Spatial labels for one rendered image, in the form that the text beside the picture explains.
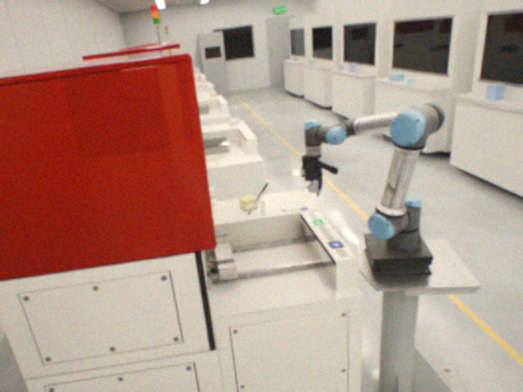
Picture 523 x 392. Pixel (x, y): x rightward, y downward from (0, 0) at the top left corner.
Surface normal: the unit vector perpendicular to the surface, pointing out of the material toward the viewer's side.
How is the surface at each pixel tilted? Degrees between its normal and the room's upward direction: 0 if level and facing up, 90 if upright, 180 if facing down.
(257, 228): 90
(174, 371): 90
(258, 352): 90
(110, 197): 90
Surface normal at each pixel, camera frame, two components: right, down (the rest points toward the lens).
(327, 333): 0.10, 0.41
